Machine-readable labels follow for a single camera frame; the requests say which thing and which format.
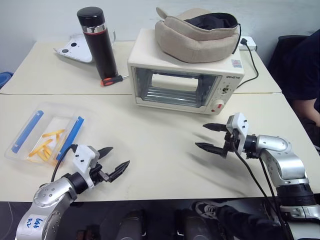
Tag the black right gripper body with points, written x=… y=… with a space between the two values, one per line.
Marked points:
x=228 y=143

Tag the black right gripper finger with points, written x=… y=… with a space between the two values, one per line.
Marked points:
x=215 y=127
x=210 y=148

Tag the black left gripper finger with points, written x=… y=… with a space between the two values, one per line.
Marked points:
x=105 y=151
x=120 y=170

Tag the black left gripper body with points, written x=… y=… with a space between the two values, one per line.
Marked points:
x=99 y=175

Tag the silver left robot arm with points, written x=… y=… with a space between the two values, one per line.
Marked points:
x=50 y=197

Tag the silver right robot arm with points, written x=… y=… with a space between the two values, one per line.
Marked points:
x=287 y=165

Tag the white red oven knob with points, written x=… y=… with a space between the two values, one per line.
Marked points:
x=220 y=104

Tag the glass oven door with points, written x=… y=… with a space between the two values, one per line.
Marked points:
x=142 y=86

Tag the cream toaster oven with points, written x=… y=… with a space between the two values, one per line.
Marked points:
x=141 y=50

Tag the blue container latch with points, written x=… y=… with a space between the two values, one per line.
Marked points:
x=27 y=131
x=71 y=137

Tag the yellow french fry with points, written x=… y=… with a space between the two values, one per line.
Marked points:
x=53 y=133
x=58 y=139
x=47 y=150
x=43 y=155
x=33 y=160
x=40 y=148

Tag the clear plastic container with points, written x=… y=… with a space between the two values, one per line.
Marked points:
x=58 y=122

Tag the beige fabric cushion black lining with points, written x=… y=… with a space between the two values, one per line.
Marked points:
x=187 y=43

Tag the white power strip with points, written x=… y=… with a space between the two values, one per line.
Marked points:
x=251 y=43

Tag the black thermos bottle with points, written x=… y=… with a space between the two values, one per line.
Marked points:
x=100 y=50

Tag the white plastic panel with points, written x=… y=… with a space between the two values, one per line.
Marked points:
x=77 y=51

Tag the person in dark clothes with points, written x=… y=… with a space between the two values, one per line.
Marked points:
x=305 y=70

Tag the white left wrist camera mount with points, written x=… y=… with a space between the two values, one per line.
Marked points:
x=83 y=156

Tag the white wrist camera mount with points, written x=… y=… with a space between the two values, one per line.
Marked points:
x=83 y=156
x=238 y=122

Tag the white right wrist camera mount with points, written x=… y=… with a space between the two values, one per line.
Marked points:
x=238 y=122

